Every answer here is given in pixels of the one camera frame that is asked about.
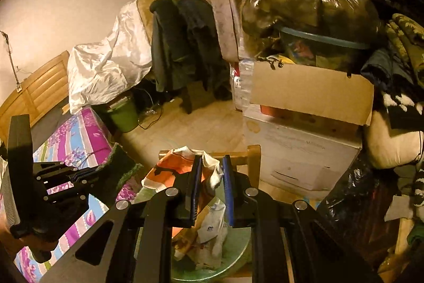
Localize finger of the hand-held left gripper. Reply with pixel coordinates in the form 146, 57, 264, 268
33, 161, 100, 185
41, 175, 97, 204

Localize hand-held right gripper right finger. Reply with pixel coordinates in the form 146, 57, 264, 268
223, 155, 385, 283

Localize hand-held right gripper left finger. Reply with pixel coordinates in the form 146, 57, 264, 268
40, 155, 204, 283

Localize green plastic bin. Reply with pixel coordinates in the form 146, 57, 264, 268
134, 184, 254, 275

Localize dark green fuzzy cloth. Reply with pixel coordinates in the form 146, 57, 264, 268
88, 142, 144, 201

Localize purple floral blanket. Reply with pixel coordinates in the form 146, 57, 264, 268
13, 106, 146, 275

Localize crumpled white wrapper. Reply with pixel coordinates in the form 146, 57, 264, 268
195, 200, 229, 244

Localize light wooden chair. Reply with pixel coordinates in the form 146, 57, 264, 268
158, 144, 262, 187

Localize green bucket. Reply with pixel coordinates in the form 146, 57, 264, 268
99, 95, 140, 134

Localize white printer box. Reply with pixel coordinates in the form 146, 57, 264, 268
242, 111, 363, 192

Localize wooden headboard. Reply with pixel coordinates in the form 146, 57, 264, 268
0, 50, 72, 144

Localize pack of water bottles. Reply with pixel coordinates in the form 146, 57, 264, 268
237, 58, 257, 111

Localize red and white carton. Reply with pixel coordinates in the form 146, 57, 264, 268
229, 62, 242, 111

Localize white satin cloth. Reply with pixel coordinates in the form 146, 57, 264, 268
67, 0, 153, 114

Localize brown cardboard box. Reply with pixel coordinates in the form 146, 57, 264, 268
248, 61, 375, 134

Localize black plastic bag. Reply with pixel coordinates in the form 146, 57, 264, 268
318, 157, 395, 237

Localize dark jackets on chair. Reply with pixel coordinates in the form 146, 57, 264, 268
149, 0, 229, 101

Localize clear blue-rimmed storage bin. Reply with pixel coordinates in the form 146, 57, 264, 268
273, 24, 372, 66

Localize cream pillow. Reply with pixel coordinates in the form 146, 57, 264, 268
366, 111, 424, 169

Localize white paper sheet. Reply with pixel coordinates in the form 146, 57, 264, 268
384, 195, 416, 222

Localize black and white cloth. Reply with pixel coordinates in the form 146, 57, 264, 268
381, 87, 424, 131

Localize dark blue jacket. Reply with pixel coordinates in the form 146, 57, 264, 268
360, 47, 414, 91

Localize camouflage clothing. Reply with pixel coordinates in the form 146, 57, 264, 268
386, 13, 424, 88

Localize black cable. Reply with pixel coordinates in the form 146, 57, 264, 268
136, 87, 176, 131

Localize wall cord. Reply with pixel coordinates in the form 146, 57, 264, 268
0, 31, 24, 93

